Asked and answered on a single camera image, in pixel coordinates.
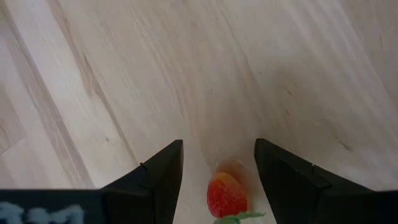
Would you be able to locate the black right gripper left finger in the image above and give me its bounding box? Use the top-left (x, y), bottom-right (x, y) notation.
top-left (101, 139), bottom-right (184, 224)

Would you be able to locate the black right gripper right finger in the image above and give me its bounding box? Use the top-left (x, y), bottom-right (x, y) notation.
top-left (254, 138), bottom-right (398, 224)

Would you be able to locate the red toy strawberry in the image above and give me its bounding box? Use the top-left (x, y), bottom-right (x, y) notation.
top-left (206, 172), bottom-right (266, 224)

